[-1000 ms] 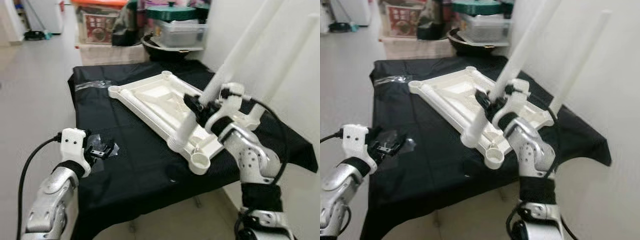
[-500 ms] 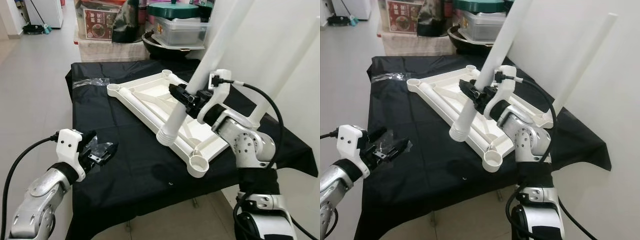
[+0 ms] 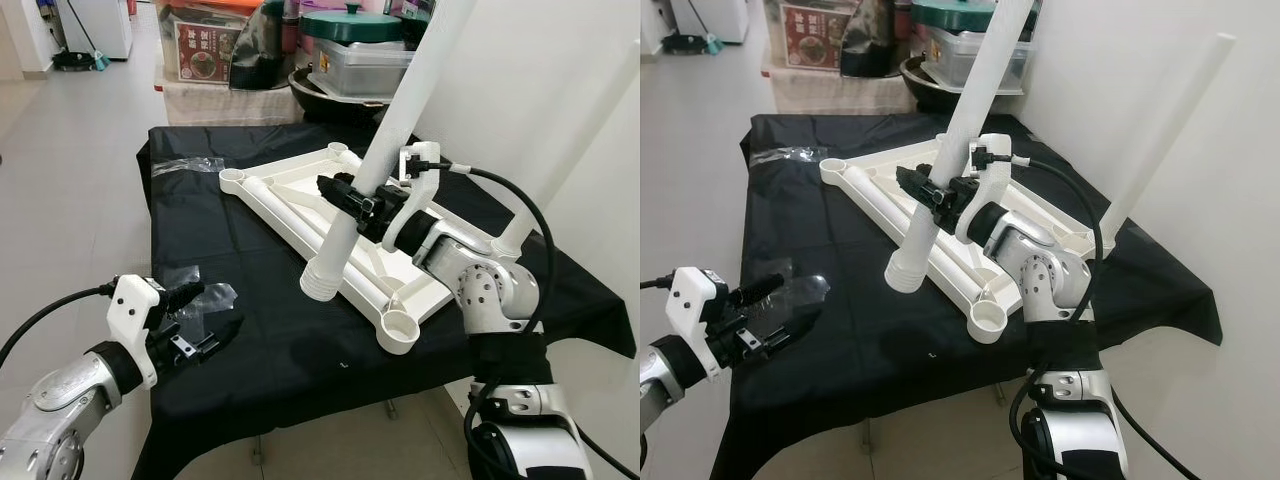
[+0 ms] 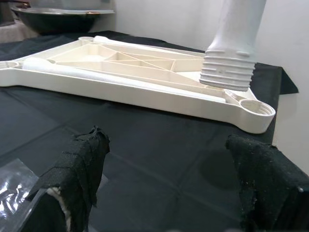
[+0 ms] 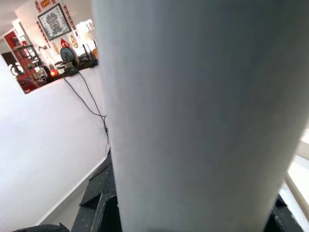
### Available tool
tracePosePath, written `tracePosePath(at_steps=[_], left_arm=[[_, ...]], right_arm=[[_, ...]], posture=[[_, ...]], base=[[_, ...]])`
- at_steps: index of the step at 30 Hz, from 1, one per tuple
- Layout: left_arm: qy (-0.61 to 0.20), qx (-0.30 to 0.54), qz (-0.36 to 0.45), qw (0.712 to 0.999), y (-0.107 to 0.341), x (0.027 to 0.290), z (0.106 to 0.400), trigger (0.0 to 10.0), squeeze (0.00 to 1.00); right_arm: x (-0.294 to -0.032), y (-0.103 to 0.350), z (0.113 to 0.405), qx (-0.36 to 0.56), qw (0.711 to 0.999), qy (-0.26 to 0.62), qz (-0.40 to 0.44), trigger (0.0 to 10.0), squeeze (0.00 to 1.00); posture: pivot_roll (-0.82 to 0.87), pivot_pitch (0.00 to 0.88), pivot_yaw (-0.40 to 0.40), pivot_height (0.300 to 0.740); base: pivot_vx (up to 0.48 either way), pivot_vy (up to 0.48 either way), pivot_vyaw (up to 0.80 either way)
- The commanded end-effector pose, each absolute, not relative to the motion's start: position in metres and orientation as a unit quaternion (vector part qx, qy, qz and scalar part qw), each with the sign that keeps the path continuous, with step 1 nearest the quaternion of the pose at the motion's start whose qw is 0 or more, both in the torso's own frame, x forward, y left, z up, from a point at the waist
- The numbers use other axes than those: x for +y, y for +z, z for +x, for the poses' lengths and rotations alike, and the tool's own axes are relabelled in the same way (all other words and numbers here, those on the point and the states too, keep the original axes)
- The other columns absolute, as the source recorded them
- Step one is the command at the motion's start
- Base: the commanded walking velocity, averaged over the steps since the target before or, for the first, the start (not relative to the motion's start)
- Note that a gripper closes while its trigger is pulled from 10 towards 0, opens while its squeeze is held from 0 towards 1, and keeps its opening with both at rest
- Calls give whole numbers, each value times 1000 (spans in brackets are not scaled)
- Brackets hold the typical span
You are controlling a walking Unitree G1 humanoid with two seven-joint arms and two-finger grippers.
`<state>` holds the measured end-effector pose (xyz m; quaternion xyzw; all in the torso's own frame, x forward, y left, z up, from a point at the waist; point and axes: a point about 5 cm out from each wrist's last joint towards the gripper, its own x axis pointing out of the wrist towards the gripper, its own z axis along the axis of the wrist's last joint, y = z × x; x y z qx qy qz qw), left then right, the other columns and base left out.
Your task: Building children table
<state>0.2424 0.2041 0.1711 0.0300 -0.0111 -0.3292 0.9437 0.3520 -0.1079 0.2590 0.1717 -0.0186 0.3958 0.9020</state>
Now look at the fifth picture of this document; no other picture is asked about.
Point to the round blue display plate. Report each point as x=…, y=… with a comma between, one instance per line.
x=67, y=56

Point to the framed black calligraphy picture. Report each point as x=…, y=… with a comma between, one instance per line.
x=54, y=23

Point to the white plastic table leg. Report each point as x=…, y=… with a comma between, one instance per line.
x=193, y=108

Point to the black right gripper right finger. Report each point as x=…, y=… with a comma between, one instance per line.
x=282, y=220

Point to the white plastic children table top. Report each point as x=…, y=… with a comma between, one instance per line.
x=299, y=174

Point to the glowing orange lamp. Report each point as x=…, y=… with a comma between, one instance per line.
x=53, y=73

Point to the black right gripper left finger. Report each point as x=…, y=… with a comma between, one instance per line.
x=101, y=212

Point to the dark wooden shelf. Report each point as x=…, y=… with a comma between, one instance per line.
x=24, y=55

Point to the red diamond paper decoration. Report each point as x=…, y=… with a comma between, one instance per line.
x=64, y=43

